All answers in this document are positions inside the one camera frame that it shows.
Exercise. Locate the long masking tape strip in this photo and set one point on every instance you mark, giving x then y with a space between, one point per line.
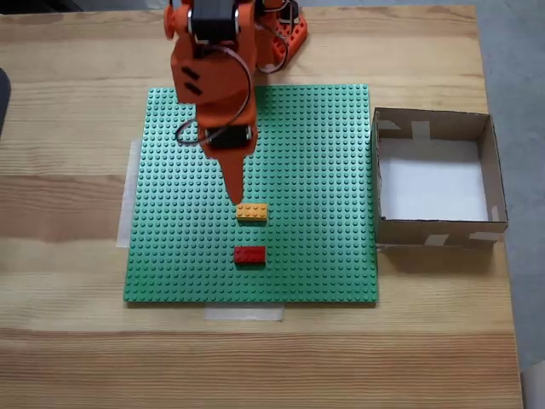
125 204

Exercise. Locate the yellow lego block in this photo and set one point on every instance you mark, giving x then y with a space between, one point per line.
253 211

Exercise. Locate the red lego block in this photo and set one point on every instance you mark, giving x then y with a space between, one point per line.
250 255

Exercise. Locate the green lego baseplate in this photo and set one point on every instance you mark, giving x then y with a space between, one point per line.
319 213

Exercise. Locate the cardboard box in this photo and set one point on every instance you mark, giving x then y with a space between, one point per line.
400 234

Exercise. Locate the short masking tape strip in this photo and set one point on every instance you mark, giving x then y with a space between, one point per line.
242 314

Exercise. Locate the black rounded device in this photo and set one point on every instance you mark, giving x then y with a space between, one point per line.
3 98

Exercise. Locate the white paper box lining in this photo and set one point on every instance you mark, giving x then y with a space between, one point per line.
434 183

